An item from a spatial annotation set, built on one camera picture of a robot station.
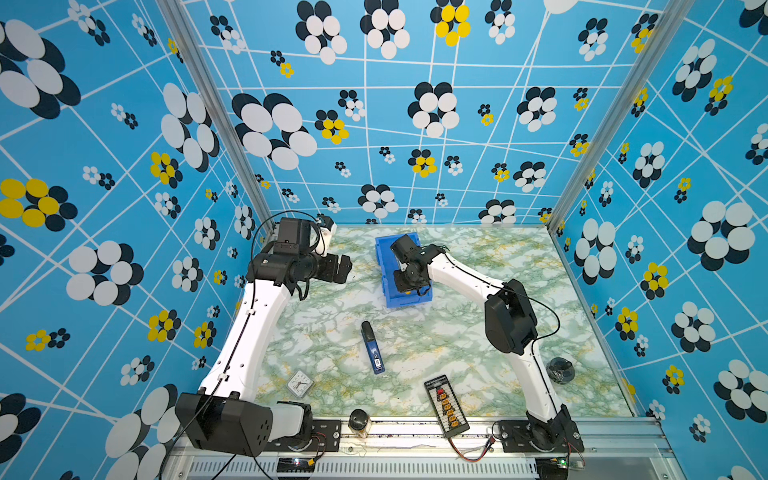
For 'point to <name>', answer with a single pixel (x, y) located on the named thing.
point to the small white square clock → (300, 384)
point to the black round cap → (560, 370)
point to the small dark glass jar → (359, 422)
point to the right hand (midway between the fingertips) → (404, 284)
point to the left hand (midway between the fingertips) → (335, 259)
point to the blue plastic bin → (388, 264)
